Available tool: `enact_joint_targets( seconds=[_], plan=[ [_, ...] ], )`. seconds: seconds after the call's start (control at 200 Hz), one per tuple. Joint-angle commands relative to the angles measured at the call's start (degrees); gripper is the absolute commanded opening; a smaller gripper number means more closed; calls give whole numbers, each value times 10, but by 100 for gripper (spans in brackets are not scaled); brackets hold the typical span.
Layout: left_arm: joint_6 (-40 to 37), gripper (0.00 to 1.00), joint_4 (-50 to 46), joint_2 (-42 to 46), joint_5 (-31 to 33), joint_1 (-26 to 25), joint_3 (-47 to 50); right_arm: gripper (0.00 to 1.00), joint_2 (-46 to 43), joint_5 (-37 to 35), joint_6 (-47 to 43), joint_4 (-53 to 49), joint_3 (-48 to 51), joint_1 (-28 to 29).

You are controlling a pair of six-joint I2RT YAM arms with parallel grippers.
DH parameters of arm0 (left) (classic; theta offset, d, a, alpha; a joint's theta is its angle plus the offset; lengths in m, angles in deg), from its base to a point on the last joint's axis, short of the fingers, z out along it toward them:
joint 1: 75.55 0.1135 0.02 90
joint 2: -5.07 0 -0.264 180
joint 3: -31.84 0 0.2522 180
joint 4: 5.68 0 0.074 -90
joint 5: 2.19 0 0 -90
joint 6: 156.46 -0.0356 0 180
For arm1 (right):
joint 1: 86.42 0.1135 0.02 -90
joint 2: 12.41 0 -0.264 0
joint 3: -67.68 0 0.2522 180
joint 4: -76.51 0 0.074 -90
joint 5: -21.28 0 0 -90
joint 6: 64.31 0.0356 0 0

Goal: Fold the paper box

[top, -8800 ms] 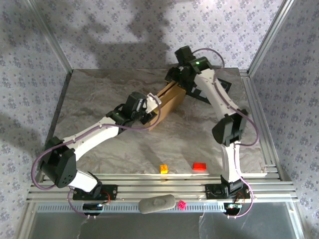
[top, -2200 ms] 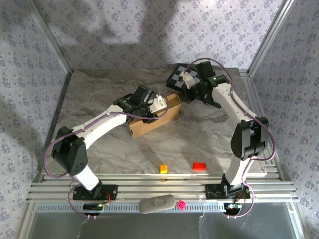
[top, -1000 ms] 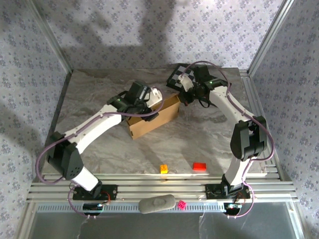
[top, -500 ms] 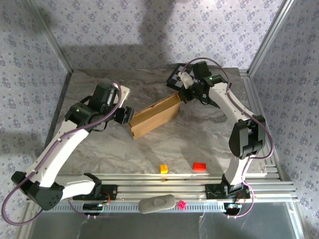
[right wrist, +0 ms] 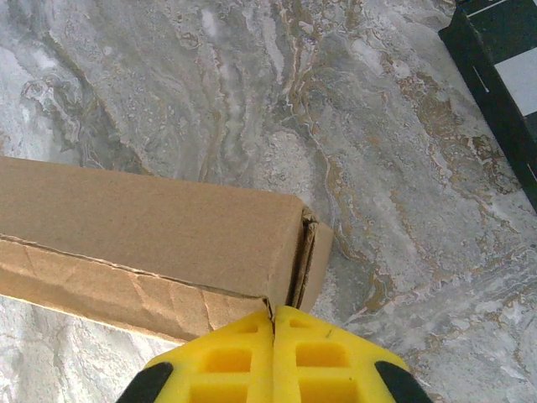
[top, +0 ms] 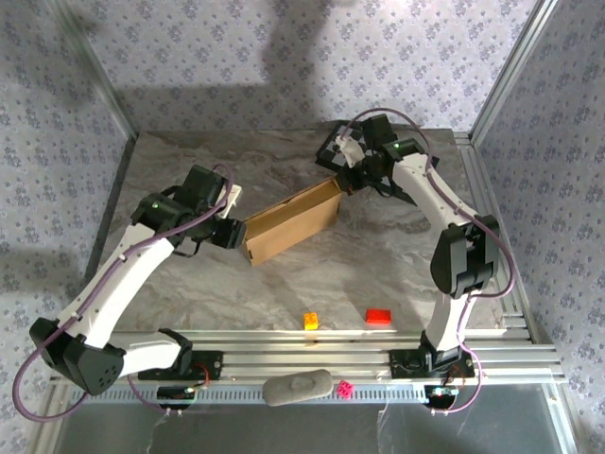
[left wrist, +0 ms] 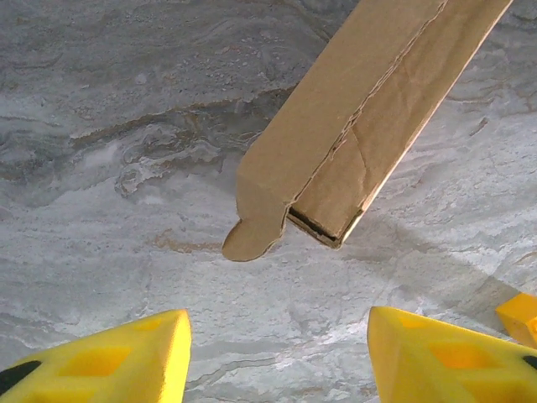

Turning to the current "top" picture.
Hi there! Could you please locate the brown cardboard box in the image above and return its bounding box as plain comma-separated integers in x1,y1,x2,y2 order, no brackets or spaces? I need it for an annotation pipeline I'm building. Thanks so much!
241,175,344,269

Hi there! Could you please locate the black and white checkerboard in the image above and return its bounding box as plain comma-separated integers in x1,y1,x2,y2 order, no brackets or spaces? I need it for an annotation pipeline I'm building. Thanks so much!
315,121,440,207

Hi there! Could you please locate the left circuit board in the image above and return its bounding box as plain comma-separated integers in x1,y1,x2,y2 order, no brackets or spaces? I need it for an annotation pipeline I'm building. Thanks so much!
157,385,198,410

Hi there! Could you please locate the circuit board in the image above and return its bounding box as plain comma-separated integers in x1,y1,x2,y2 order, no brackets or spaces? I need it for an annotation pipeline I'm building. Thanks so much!
423,385,458,408
157,385,198,410

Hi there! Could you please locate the grey oval stone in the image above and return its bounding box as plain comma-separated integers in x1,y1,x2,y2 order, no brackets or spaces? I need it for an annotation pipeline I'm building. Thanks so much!
262,368,334,408

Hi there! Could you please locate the right circuit board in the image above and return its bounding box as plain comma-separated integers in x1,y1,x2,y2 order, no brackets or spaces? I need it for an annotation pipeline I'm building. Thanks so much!
423,385,458,408

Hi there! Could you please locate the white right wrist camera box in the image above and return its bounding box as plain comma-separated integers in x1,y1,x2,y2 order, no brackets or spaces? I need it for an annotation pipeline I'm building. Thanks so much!
335,136,365,166

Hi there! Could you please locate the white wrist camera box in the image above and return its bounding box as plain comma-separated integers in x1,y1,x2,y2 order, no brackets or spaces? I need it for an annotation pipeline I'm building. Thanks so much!
335,136,365,166
219,185,245,218

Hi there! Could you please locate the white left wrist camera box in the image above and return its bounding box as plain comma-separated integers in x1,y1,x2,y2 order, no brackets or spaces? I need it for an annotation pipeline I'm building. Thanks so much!
219,185,245,218

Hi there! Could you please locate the grey side rail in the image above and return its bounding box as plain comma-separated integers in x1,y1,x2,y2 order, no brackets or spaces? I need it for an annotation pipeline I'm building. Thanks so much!
75,131,141,332

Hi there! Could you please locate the aluminium side rail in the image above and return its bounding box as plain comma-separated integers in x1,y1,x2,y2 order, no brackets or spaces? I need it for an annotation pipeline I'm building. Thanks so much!
454,131,540,344

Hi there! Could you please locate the aluminium upright post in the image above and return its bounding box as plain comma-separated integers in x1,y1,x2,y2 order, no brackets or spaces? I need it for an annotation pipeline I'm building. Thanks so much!
469,0,568,146
46,0,141,138

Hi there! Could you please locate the aluminium mounting rail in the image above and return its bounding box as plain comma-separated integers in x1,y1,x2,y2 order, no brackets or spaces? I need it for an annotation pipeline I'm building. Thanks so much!
49,328,566,384

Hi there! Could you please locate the grey slotted cable duct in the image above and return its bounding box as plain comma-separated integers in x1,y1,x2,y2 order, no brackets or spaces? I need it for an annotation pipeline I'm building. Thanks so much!
68,383,429,406

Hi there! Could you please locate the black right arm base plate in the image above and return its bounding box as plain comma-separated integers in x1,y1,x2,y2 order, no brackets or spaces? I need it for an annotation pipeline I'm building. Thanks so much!
389,349,475,379

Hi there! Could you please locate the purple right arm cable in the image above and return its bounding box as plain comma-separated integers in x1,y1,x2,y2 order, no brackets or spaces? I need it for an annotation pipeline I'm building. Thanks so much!
337,108,516,418

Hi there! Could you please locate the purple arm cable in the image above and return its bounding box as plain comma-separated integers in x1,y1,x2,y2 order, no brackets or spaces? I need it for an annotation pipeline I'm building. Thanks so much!
11,164,237,422
337,108,516,418

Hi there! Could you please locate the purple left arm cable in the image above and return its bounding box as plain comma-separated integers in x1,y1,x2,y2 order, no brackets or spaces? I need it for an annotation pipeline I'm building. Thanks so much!
11,164,237,422

